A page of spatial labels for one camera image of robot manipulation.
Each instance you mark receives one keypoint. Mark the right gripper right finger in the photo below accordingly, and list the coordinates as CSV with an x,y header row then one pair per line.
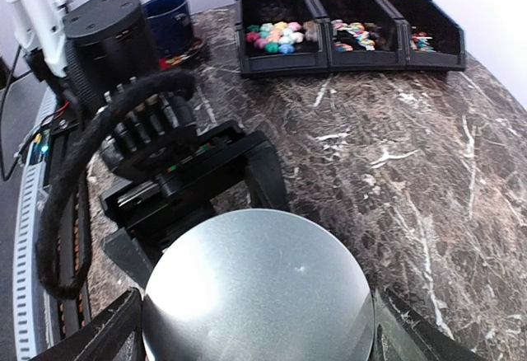
x,y
403,334

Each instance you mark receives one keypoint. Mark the black front rail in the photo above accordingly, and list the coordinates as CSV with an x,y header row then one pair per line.
x,y
67,316

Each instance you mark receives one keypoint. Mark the pile of small candies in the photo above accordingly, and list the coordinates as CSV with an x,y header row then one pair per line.
x,y
351,36

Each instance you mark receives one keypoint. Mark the pile of lollipops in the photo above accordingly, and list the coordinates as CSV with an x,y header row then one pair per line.
x,y
422,42

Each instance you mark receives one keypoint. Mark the black bin with flower candies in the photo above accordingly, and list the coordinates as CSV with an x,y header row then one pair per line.
x,y
249,12

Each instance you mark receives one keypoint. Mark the dark blue mug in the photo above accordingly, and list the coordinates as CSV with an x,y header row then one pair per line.
x,y
171,26

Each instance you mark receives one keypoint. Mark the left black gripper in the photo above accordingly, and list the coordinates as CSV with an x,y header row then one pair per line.
x,y
153,214

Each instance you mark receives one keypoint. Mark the black bin with small candies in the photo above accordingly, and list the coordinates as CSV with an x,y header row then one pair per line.
x,y
389,54

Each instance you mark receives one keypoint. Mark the white slotted cable duct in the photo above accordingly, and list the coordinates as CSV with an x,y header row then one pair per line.
x,y
34,330

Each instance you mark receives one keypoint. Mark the silver jar lid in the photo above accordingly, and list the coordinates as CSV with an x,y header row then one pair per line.
x,y
257,284

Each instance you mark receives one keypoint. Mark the red floral saucer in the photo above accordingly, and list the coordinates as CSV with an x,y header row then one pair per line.
x,y
193,51

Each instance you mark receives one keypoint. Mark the black bin with lollipops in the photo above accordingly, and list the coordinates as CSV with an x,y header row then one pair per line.
x,y
426,15

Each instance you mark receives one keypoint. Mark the pile of flower candies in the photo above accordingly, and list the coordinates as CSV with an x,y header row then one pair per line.
x,y
283,37

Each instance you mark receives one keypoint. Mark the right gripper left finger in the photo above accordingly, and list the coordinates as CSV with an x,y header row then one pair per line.
x,y
106,334

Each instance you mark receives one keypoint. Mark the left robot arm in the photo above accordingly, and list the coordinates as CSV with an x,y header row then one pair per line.
x,y
100,61

